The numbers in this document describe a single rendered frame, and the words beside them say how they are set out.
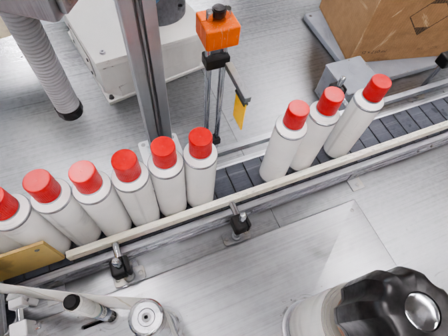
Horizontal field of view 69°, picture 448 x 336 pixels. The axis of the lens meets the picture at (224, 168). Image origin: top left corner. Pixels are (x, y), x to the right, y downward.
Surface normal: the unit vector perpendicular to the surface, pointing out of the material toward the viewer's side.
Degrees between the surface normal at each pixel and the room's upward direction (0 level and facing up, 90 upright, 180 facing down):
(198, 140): 2
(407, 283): 12
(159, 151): 2
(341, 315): 90
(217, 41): 90
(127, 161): 3
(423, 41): 90
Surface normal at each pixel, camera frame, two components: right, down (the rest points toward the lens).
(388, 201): 0.07, -0.48
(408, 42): 0.18, 0.87
